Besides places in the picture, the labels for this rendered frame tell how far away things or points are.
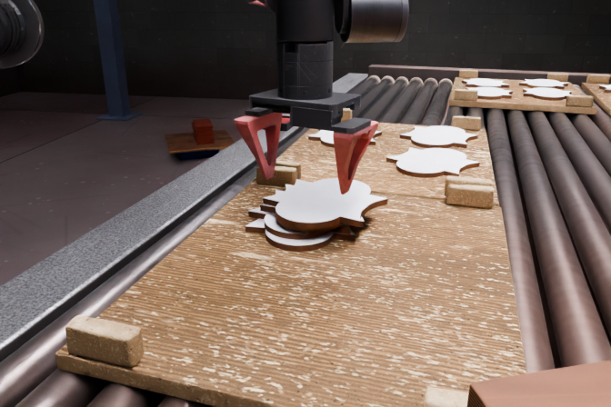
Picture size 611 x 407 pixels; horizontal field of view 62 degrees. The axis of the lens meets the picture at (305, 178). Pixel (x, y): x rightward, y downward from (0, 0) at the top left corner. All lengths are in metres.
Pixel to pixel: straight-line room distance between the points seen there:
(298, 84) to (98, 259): 0.30
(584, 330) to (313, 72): 0.34
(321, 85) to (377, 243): 0.19
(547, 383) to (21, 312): 0.46
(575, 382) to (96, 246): 0.53
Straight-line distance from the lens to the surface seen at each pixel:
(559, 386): 0.26
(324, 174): 0.79
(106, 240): 0.67
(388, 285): 0.50
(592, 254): 0.69
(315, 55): 0.51
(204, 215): 0.70
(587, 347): 0.51
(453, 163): 0.85
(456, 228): 0.64
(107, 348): 0.43
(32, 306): 0.57
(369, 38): 0.53
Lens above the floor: 1.20
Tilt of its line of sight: 20 degrees down
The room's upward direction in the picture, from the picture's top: straight up
